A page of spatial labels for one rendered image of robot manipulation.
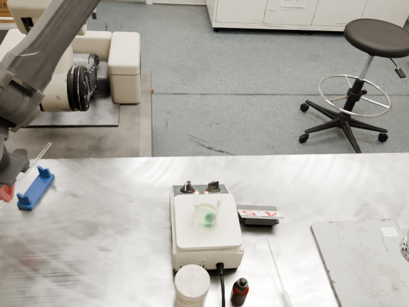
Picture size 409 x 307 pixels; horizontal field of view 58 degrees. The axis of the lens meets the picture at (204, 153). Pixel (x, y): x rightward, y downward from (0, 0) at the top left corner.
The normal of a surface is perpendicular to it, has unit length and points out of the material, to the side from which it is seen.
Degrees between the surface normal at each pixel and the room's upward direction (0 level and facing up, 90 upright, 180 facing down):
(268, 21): 90
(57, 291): 0
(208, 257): 90
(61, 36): 73
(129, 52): 0
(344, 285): 0
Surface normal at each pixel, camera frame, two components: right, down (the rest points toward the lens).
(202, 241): 0.08, -0.72
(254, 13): 0.11, 0.70
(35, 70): 0.66, 0.32
